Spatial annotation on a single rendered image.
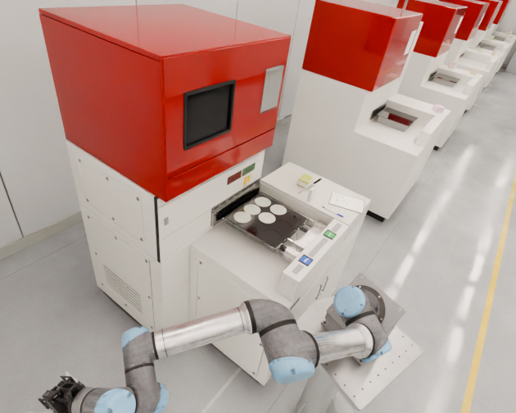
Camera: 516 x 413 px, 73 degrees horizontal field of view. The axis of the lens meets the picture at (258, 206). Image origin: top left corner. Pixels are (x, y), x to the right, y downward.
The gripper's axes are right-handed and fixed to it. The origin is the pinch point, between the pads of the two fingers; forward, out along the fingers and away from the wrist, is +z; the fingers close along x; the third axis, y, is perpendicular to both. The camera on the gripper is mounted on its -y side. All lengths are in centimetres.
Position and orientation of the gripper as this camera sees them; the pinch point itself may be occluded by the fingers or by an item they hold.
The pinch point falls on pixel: (49, 403)
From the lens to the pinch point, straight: 126.0
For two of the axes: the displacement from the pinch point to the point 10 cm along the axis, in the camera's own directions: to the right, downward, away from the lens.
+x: -3.9, 4.6, -8.0
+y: -4.3, -8.6, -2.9
